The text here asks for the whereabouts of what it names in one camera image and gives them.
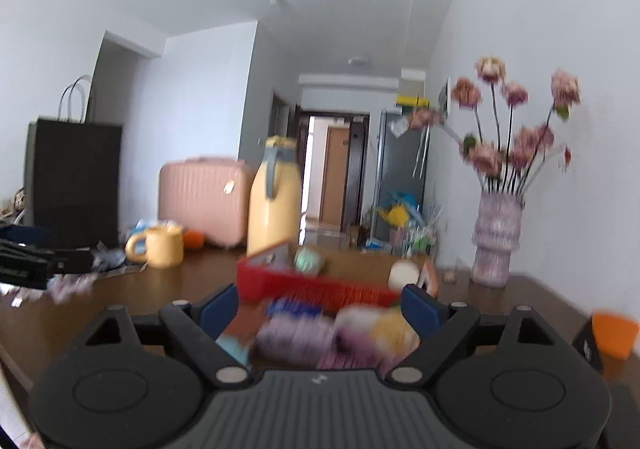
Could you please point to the yellow mug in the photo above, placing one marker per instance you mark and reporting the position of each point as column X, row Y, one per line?
column 160, row 247

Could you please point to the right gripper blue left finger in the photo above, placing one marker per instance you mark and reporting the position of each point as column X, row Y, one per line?
column 218, row 310

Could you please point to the black paper bag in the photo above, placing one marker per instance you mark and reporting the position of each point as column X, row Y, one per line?
column 71, row 174

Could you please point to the orange black box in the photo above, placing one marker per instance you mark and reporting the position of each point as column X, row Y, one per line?
column 606, row 334

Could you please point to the grey refrigerator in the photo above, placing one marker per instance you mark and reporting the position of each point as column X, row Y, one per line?
column 400, row 168

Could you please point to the purple ribbed vase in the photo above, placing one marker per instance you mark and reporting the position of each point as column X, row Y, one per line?
column 496, row 235

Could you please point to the red cardboard box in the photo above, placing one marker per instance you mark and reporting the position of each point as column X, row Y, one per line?
column 345, row 277

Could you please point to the pink suitcase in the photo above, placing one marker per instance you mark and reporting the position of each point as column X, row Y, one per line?
column 209, row 195

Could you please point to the orange fruit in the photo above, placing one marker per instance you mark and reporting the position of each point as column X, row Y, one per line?
column 193, row 240

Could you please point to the light blue plush toy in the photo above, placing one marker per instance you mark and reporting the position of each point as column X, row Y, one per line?
column 235, row 348

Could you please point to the yellow watering can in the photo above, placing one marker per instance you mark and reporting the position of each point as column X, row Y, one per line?
column 397, row 216

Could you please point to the large yellow thermos bottle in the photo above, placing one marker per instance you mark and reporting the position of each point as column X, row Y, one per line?
column 275, row 197

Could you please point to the white round plush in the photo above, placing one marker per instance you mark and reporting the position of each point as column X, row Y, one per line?
column 402, row 273

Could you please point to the dried pink rose bouquet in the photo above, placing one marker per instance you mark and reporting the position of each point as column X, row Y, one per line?
column 506, row 159

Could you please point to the dark wooden door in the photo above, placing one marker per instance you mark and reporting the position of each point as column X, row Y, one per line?
column 356, row 166

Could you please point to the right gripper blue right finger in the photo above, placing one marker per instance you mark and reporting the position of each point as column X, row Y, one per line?
column 424, row 314

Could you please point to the purple fluffy plush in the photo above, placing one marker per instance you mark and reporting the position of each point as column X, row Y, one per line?
column 317, row 342

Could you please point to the yellow white plush toy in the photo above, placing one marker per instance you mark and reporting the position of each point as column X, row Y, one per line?
column 374, row 334

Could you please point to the wire storage cart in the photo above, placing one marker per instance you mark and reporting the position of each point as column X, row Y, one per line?
column 413, row 240

